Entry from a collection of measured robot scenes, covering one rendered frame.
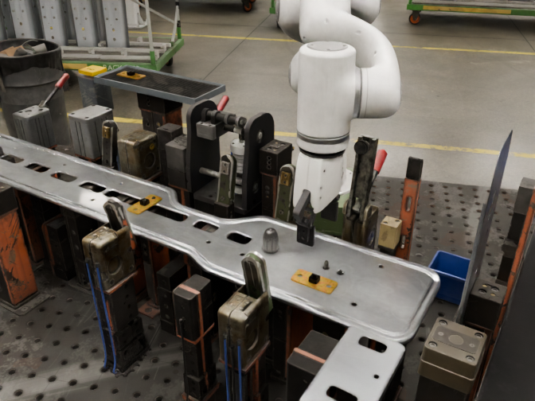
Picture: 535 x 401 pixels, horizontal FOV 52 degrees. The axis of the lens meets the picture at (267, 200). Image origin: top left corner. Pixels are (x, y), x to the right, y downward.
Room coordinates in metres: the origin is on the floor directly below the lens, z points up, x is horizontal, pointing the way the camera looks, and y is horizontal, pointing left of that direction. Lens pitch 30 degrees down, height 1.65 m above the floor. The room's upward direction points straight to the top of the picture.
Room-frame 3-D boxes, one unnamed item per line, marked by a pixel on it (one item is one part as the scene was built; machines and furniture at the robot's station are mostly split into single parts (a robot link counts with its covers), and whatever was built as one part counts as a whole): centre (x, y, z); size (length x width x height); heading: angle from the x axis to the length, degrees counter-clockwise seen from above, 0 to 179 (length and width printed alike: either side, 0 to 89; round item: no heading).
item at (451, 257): (1.15, -0.48, 0.74); 0.11 x 0.10 x 0.09; 59
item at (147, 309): (1.11, 0.28, 0.84); 0.13 x 0.05 x 0.29; 149
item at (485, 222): (0.71, -0.33, 1.17); 0.12 x 0.01 x 0.34; 149
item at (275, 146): (1.16, -0.02, 0.91); 0.07 x 0.05 x 0.42; 149
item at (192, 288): (0.81, 0.14, 0.84); 0.11 x 0.08 x 0.29; 149
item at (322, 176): (0.81, -0.09, 1.23); 0.10 x 0.07 x 0.11; 149
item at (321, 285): (0.81, -0.09, 1.01); 0.08 x 0.04 x 0.01; 59
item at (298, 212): (0.77, -0.06, 1.20); 0.08 x 0.01 x 0.06; 149
